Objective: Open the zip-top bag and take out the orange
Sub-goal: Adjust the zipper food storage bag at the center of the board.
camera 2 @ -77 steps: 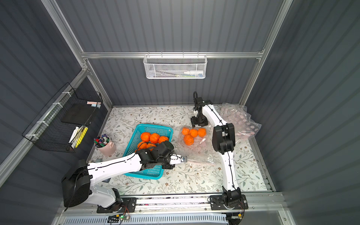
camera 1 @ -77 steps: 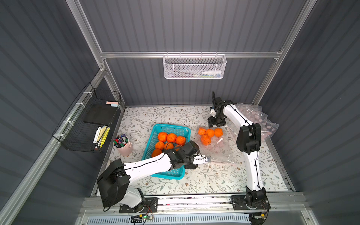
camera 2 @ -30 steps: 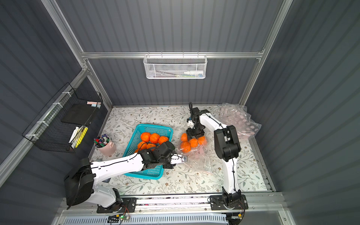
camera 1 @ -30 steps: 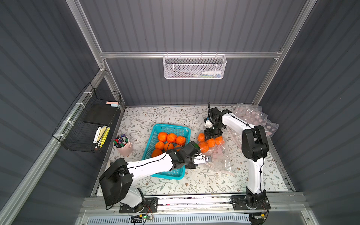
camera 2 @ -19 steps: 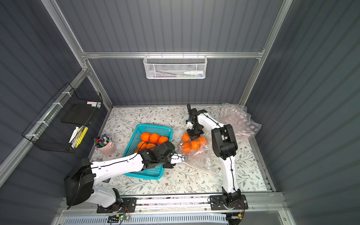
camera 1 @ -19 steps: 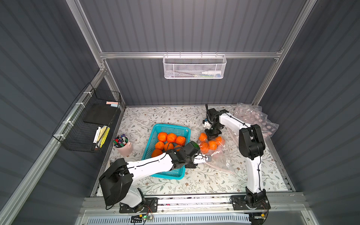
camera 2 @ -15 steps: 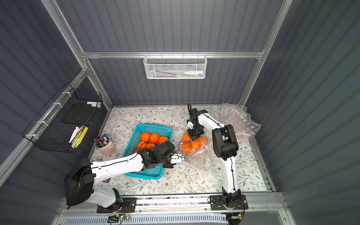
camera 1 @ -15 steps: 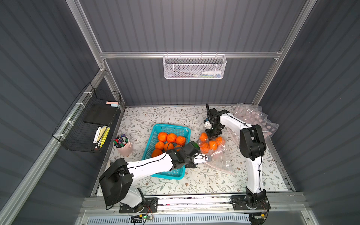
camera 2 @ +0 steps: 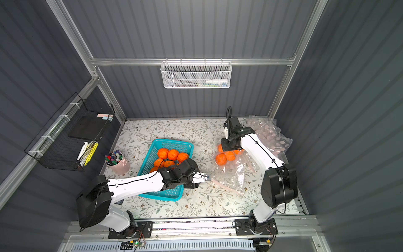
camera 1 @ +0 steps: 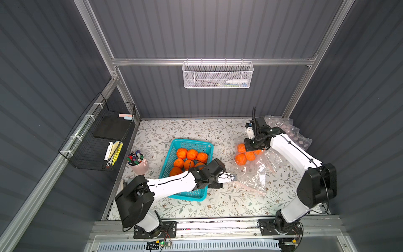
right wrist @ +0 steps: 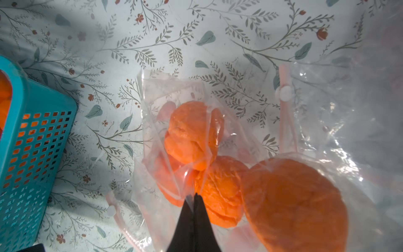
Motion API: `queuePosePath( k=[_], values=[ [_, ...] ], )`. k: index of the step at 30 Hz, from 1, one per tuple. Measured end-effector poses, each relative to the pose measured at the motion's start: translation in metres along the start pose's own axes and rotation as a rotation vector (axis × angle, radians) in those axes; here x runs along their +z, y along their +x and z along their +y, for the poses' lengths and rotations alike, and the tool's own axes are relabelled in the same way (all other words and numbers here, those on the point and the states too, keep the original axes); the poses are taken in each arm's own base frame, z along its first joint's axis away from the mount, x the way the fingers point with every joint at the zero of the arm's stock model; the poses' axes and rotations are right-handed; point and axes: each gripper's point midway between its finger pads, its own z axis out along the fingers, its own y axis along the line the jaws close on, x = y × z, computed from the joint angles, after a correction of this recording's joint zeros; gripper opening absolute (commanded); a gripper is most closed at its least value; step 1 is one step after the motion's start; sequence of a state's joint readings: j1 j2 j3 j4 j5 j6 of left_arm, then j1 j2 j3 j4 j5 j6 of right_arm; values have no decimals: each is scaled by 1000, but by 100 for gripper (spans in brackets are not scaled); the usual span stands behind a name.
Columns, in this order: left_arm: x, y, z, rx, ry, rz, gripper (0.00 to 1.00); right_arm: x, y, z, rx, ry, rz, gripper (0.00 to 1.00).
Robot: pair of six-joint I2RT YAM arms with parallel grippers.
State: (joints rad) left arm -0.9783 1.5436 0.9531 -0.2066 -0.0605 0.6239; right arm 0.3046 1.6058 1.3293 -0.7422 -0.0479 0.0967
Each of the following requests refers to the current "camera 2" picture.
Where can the pink sticky notes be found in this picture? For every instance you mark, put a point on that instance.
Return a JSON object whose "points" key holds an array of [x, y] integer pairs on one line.
{"points": [[108, 117]]}

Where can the white wire mesh basket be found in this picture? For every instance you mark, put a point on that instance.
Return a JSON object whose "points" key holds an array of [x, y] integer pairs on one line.
{"points": [[196, 75]]}

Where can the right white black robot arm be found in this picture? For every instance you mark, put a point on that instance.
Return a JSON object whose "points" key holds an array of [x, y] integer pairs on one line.
{"points": [[279, 184]]}

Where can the green led circuit board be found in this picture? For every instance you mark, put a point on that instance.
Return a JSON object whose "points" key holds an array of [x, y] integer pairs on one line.
{"points": [[131, 246]]}

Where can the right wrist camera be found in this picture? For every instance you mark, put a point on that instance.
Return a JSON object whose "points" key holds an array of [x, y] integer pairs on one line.
{"points": [[226, 130]]}

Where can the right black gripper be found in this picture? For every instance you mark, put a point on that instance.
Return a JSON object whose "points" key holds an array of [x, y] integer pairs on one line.
{"points": [[228, 145]]}

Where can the white marker in basket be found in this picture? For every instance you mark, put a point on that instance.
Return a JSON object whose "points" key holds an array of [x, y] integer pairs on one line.
{"points": [[82, 151]]}

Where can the black wire wall basket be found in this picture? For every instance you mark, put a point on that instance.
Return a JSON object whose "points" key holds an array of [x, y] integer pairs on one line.
{"points": [[71, 141]]}

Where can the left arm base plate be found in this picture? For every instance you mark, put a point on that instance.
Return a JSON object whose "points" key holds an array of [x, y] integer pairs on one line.
{"points": [[134, 231]]}

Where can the clear zip-top bag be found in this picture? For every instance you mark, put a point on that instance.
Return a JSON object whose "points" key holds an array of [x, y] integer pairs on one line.
{"points": [[269, 133], [232, 175]]}

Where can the black notebook in basket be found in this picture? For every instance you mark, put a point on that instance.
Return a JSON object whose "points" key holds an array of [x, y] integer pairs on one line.
{"points": [[89, 128]]}

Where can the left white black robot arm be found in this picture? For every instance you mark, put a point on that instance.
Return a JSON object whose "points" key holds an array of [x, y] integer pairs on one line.
{"points": [[96, 202]]}

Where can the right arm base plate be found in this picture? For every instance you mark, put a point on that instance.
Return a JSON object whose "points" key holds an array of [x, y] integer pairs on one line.
{"points": [[246, 227]]}

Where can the aluminium linear rail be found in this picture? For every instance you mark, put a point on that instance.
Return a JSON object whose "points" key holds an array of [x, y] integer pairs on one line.
{"points": [[201, 228]]}

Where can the yellow marker in basket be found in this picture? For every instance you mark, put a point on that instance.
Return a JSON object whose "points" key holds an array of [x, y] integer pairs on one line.
{"points": [[88, 153]]}

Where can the pink pen cup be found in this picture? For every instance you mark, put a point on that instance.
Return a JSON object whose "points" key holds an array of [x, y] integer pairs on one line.
{"points": [[117, 162]]}

